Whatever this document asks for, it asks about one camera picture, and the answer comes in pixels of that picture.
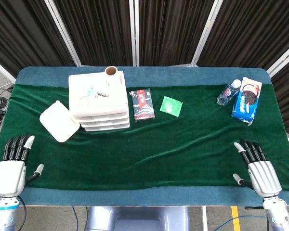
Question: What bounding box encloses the dark blue red box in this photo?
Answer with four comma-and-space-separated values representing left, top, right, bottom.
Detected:
129, 88, 156, 121

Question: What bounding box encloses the white drawer storage box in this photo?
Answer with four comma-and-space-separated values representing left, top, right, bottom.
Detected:
68, 70, 131, 132

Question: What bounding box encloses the blue table cover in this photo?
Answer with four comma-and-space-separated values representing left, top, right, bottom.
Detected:
0, 66, 289, 207

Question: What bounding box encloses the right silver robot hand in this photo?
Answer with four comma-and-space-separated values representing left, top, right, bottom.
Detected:
232, 138, 282, 198

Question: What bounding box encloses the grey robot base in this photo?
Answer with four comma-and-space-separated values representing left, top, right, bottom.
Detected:
85, 206, 191, 231

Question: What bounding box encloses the clear drawer with snacks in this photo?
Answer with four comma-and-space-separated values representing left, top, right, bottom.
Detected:
79, 117, 130, 126

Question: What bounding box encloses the clear water bottle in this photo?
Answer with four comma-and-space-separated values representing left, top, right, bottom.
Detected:
216, 79, 242, 106

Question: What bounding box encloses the white square plastic lid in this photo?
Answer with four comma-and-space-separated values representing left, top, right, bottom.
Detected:
39, 100, 80, 143

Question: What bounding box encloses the green velvet cloth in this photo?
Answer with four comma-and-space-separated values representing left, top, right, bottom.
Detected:
0, 83, 289, 193

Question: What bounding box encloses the green sachet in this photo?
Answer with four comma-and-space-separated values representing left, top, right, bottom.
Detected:
159, 95, 184, 118

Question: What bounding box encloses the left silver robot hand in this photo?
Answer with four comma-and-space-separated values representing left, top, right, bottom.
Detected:
0, 133, 44, 197

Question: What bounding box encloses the blue cookie box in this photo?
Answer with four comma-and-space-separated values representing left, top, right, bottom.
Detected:
231, 77, 263, 127

